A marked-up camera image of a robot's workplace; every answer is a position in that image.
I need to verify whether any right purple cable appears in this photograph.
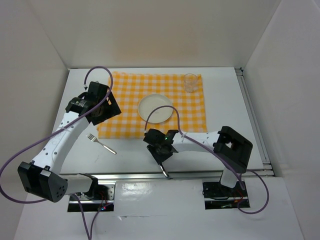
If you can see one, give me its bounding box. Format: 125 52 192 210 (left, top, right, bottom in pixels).
144 105 270 215

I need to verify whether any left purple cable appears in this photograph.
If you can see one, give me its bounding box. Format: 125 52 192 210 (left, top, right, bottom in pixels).
0 65 114 240

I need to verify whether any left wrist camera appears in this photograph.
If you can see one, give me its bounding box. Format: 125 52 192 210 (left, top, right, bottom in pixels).
84 81 110 102

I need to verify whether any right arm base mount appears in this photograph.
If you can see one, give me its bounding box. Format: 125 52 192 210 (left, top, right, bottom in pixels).
202 181 250 210

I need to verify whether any purple cable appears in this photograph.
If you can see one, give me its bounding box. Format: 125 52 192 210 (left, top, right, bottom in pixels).
0 65 114 240
144 105 270 215

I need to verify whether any silver fork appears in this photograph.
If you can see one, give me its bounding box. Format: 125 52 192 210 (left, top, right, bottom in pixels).
86 133 117 155

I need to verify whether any aluminium rail frame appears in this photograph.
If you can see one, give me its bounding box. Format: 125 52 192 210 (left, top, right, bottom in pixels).
39 67 276 182

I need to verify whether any silver spoon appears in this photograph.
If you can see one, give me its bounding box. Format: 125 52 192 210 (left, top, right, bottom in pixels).
159 163 171 179

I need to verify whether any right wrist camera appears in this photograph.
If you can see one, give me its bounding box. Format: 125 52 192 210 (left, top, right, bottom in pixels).
143 128 166 146

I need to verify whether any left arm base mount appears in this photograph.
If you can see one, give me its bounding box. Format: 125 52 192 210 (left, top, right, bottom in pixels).
75 182 116 213

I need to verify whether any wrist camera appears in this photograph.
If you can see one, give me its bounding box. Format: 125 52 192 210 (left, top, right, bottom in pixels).
84 81 110 102
143 128 166 146

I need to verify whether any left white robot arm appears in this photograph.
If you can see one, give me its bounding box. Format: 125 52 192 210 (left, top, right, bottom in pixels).
17 85 121 203

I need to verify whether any yellow white checkered cloth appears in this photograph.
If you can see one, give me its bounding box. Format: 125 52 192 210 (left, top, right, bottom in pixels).
97 71 207 139

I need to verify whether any clear plastic cup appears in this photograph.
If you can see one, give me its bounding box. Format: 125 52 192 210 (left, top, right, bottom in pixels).
183 73 198 93

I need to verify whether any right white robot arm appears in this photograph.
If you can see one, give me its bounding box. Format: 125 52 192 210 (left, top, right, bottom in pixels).
143 126 253 196

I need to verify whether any cream round plate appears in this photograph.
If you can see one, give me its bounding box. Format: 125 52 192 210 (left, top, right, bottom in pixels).
137 94 173 124

